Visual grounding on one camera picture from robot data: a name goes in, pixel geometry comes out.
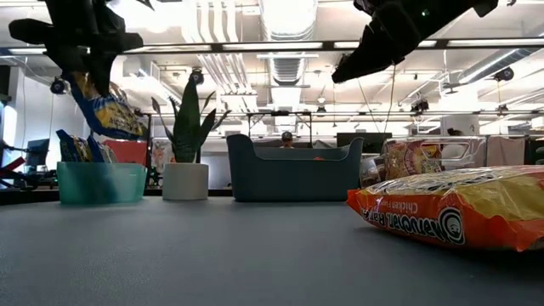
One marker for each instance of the grey-blue plastic bin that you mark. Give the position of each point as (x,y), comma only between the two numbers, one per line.
(293,178)

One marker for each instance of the small tilted monitor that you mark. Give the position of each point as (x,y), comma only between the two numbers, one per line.
(38,152)

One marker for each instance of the red board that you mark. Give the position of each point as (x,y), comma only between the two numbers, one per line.
(127,153)

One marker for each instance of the black ceiling camera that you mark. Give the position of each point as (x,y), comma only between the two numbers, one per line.
(503,74)
(196,76)
(58,86)

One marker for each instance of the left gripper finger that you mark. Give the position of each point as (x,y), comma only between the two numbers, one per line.
(103,70)
(68,59)

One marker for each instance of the person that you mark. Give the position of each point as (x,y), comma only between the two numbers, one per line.
(287,138)

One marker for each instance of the white cabinet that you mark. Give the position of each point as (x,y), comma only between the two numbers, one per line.
(461,126)

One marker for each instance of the teal plastic bin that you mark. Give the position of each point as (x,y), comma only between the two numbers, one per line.
(102,183)

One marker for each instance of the clear plastic bin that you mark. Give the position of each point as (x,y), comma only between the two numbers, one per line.
(478,149)

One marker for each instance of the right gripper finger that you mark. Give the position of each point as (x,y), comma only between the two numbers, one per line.
(374,67)
(359,59)

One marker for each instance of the snake plant in white pot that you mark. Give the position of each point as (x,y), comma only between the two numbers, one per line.
(185,183)

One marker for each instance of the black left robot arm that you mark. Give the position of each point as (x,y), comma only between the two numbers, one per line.
(85,6)

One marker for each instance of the pink hanging cloth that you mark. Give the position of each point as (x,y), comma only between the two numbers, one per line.
(506,151)

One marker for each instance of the orange chicken ramen pack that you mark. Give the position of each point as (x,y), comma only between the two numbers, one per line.
(467,212)

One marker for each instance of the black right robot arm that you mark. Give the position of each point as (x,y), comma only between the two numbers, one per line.
(484,6)

